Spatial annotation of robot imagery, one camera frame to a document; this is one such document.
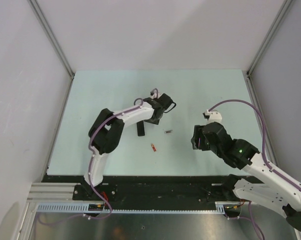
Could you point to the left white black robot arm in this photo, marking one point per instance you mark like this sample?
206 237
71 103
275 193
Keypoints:
107 130

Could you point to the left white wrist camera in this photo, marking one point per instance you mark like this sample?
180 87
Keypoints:
155 94

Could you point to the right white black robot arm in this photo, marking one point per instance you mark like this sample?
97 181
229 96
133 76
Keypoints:
281 193

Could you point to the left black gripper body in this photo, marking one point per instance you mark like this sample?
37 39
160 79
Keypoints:
154 120

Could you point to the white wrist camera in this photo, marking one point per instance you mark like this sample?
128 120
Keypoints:
155 94
212 116

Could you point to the left aluminium frame post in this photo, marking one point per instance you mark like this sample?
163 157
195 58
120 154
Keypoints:
47 29

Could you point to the black remote control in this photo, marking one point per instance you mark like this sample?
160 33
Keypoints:
140 129

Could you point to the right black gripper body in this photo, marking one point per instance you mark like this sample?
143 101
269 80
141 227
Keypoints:
203 144

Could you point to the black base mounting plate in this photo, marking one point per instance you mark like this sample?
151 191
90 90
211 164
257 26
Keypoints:
116 188

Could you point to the right aluminium frame post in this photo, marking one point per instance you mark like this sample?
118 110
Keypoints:
271 33

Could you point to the red battery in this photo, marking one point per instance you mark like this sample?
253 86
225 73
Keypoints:
153 147

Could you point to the aluminium frame post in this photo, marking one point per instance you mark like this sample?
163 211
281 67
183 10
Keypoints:
47 29
271 33

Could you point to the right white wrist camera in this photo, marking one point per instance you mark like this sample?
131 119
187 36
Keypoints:
212 116

